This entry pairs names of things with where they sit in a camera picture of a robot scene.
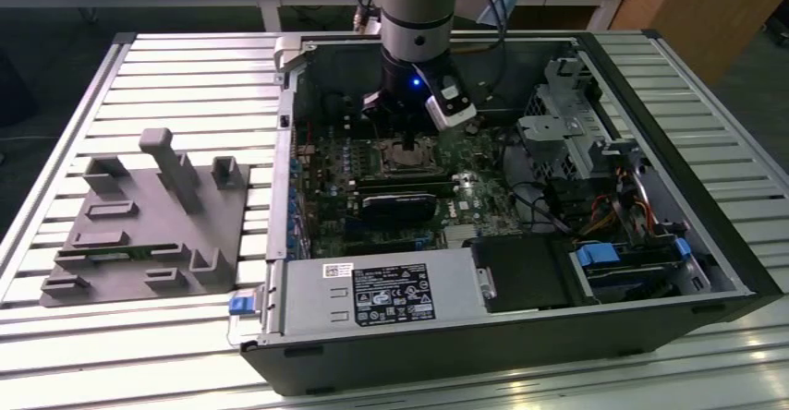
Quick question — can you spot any wooden cabinet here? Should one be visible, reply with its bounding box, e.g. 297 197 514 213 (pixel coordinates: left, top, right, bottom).
609 0 789 86

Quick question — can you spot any black graphics card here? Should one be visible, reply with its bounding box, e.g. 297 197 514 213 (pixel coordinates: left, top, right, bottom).
359 191 437 221

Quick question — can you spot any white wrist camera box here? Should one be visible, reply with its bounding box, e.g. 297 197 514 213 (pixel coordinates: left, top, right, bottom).
423 73 480 130

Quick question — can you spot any coloured wire bundle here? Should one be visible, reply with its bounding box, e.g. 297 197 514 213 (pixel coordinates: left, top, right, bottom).
585 195 654 240

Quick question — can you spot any silver chipset heatsink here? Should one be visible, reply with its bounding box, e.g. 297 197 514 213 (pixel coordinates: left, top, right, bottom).
443 224 476 246

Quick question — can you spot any black open PC case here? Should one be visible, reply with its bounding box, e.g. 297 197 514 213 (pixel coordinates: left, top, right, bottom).
238 30 785 395

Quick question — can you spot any grey parts rack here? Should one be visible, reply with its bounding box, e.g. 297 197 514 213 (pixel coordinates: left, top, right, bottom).
38 127 253 308

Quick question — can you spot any silver square CPU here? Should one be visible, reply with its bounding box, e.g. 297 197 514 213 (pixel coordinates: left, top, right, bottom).
389 145 434 168

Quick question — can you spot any grey power supply unit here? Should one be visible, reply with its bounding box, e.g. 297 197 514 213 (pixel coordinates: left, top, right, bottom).
270 247 494 337

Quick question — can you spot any black RAM stick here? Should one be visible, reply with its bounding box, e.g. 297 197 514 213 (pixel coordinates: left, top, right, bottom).
355 174 461 194

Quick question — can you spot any green RAM stick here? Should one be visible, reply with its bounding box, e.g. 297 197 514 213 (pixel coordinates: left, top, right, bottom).
84 249 154 261

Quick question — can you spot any grey metal drive cage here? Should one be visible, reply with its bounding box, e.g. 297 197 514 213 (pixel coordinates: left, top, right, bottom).
514 56 642 180

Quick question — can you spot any black internal cable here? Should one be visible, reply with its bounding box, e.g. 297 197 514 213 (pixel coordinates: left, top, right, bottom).
510 181 581 235

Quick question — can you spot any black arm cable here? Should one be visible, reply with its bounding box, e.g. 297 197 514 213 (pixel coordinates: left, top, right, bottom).
467 0 514 104

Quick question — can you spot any blue plastic clip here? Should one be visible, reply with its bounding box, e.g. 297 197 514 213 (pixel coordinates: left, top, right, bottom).
227 292 261 315

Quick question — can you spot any blue disk carrier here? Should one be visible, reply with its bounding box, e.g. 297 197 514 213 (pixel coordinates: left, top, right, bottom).
570 241 621 271

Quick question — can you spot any metal socket cover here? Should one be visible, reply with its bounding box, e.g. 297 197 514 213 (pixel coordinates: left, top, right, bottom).
375 138 442 175

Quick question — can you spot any green motherboard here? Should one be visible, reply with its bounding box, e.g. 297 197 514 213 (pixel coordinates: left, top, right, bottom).
293 114 544 261

